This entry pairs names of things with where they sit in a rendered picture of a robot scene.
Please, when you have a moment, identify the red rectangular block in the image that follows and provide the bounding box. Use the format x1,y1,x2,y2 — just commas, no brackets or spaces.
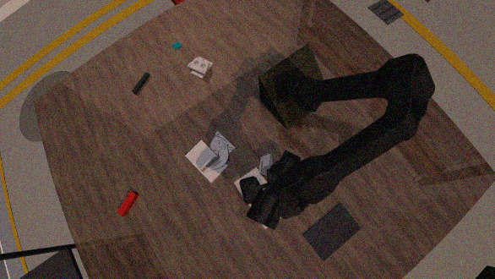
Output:
117,190,139,216

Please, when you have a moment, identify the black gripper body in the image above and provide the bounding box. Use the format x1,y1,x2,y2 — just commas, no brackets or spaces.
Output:
239,176,269,205

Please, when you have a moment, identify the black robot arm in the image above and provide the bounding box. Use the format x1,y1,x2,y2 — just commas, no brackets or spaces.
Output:
246,53,435,230

